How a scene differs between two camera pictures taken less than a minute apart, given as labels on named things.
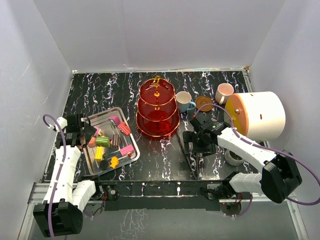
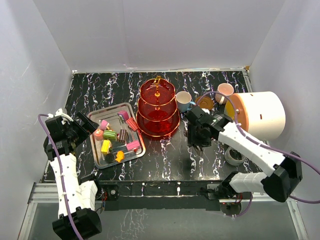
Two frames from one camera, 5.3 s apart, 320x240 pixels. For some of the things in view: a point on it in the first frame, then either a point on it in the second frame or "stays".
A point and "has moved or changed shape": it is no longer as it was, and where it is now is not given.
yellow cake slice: (99, 153) -> (106, 146)
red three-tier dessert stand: (157, 115) stays
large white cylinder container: (260, 115) stays
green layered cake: (102, 141) -> (109, 134)
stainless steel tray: (113, 143) has moved or changed shape
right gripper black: (189, 136) -> (193, 141)
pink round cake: (92, 143) -> (98, 134)
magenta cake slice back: (116, 119) -> (124, 114)
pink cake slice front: (126, 150) -> (131, 146)
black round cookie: (103, 164) -> (109, 158)
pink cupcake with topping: (98, 132) -> (104, 125)
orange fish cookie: (114, 161) -> (120, 156)
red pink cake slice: (123, 126) -> (132, 124)
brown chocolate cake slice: (115, 141) -> (123, 135)
